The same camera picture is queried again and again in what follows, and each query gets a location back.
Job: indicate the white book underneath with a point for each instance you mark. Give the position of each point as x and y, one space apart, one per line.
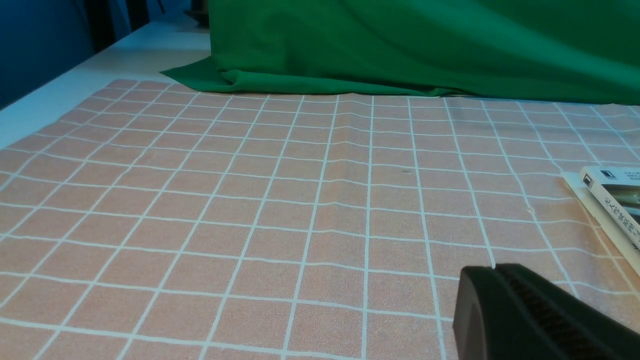
608 225

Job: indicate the green fabric backdrop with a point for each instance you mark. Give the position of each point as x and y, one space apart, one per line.
576 51

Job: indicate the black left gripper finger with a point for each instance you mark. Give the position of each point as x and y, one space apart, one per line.
509 312

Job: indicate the pink checkered tablecloth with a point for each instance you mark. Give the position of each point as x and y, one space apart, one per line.
154 222

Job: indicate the white paperback book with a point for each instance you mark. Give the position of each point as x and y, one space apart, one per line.
618 191

